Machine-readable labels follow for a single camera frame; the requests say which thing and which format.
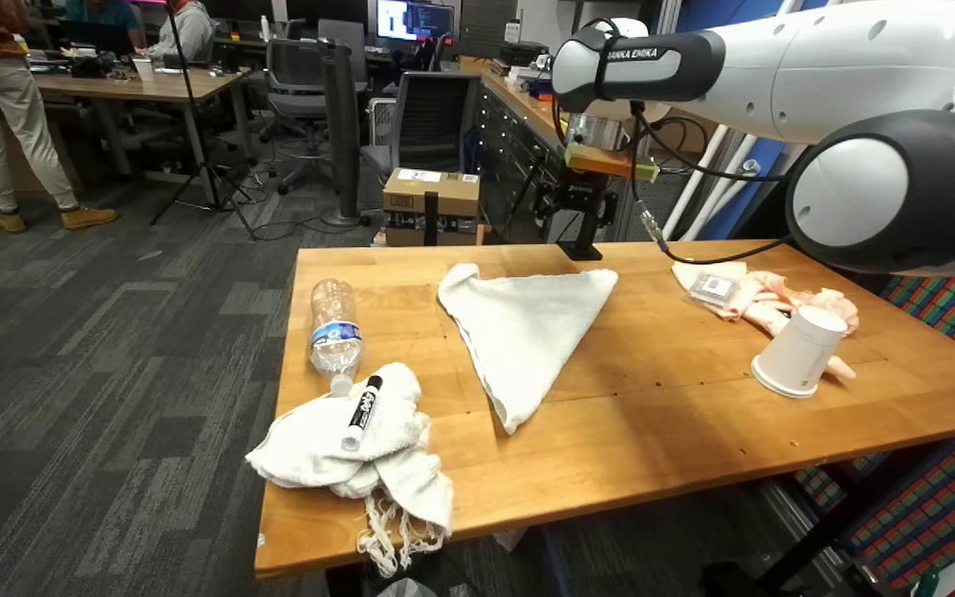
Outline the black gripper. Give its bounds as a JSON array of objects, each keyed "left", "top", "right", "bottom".
[{"left": 552, "top": 151, "right": 610, "bottom": 240}]

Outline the white towel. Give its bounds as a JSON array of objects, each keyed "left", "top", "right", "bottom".
[{"left": 433, "top": 260, "right": 622, "bottom": 439}]

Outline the dark workbench with wooden top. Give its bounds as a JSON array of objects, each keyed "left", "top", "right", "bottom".
[{"left": 461, "top": 54, "right": 657, "bottom": 249}]

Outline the dark blank screen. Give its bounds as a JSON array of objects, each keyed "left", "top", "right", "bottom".
[{"left": 391, "top": 70, "right": 482, "bottom": 175}]

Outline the pink cloth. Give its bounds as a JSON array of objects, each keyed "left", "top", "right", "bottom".
[{"left": 669, "top": 260, "right": 866, "bottom": 389}]

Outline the white paper cup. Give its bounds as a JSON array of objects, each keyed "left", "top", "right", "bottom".
[{"left": 748, "top": 305, "right": 853, "bottom": 400}]

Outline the lit computer monitor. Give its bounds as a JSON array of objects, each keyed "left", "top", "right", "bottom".
[{"left": 375, "top": 0, "right": 456, "bottom": 47}]

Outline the clear plastic water bottle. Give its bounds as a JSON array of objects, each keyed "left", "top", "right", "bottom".
[{"left": 308, "top": 276, "right": 369, "bottom": 399}]

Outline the black and white marker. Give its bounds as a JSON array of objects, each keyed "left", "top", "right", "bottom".
[{"left": 339, "top": 370, "right": 389, "bottom": 453}]

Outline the grey office chair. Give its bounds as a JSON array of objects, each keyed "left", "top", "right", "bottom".
[{"left": 260, "top": 36, "right": 333, "bottom": 125}]

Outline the crumpled white rag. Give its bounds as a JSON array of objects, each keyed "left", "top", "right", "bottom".
[{"left": 241, "top": 357, "right": 456, "bottom": 580}]

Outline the black tripod stand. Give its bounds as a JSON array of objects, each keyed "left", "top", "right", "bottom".
[{"left": 150, "top": 0, "right": 263, "bottom": 242}]

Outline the seated person in light shirt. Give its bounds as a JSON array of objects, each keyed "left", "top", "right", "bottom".
[{"left": 125, "top": 0, "right": 220, "bottom": 66}]

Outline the wooden office table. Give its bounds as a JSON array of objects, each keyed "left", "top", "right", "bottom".
[{"left": 26, "top": 62, "right": 254, "bottom": 181}]

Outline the person in brown top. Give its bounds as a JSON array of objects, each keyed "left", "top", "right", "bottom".
[{"left": 0, "top": 0, "right": 121, "bottom": 240}]

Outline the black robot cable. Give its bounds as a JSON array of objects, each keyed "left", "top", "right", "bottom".
[{"left": 622, "top": 98, "right": 800, "bottom": 269}]

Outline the black table leg frame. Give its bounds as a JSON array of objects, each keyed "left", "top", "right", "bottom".
[{"left": 707, "top": 440, "right": 950, "bottom": 597}]

